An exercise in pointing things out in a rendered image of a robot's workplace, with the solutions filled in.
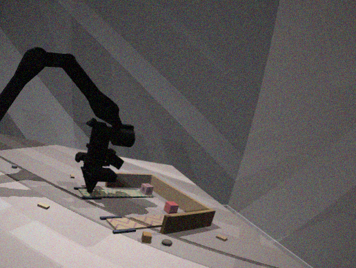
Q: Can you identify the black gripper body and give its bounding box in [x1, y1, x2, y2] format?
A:
[75, 142, 117, 182]

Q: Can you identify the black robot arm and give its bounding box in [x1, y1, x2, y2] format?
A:
[0, 47, 135, 170]

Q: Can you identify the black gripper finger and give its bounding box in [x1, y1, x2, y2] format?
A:
[86, 172, 98, 193]
[81, 166, 91, 183]

